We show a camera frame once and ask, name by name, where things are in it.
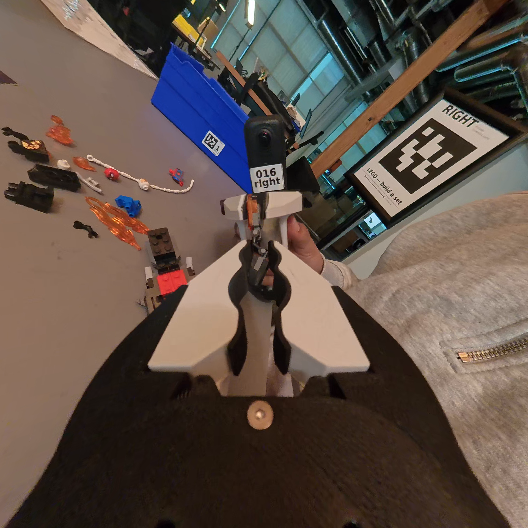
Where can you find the orange flame lego piece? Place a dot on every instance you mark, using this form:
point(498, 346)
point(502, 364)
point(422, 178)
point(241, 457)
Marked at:
point(83, 163)
point(60, 135)

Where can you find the tiny orange flame piece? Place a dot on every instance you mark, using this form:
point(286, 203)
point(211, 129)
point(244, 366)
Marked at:
point(57, 120)

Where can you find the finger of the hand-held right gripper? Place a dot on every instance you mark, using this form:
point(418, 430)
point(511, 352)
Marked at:
point(284, 204)
point(235, 206)

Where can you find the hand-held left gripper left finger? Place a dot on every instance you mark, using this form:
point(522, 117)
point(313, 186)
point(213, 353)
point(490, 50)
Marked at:
point(194, 326)

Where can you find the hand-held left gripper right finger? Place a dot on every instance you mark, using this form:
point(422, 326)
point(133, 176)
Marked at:
point(321, 330)

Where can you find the black lego claw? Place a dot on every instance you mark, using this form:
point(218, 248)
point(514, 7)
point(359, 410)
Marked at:
point(84, 228)
point(14, 133)

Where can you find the framed marker sign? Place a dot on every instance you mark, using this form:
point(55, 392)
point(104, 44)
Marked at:
point(429, 152)

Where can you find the long black lego brick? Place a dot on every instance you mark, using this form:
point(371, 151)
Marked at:
point(53, 177)

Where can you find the yellow box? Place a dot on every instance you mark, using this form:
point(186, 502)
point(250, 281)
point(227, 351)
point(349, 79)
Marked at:
point(183, 27)

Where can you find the white paper sheet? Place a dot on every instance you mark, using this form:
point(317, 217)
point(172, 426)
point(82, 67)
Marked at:
point(95, 24)

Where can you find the wooden desk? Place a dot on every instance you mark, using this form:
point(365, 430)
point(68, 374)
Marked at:
point(239, 78)

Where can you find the wooden beam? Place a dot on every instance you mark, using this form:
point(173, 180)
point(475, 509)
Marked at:
point(412, 70)

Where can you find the ceiling lamp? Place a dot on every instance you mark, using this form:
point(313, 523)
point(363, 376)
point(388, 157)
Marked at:
point(249, 12)

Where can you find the blue plastic bin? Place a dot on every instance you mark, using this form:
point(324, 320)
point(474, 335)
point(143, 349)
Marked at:
point(185, 103)

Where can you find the person's right hand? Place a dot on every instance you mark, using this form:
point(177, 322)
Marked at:
point(305, 247)

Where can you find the red minifigure head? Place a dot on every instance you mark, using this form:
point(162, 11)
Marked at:
point(111, 173)

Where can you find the black printed minifigure torso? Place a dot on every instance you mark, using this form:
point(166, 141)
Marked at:
point(31, 149)

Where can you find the black red lego build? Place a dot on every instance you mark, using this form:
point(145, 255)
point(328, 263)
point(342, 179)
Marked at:
point(169, 282)

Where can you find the red blue lego piece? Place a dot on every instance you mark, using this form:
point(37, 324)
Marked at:
point(176, 176)

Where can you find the metal ventilation ducts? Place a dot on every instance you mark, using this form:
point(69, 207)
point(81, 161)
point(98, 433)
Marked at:
point(342, 45)

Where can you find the person's right forearm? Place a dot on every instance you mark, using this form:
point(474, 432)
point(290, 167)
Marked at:
point(338, 276)

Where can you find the small grey orange lego piece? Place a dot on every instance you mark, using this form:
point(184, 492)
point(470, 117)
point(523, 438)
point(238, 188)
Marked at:
point(259, 266)

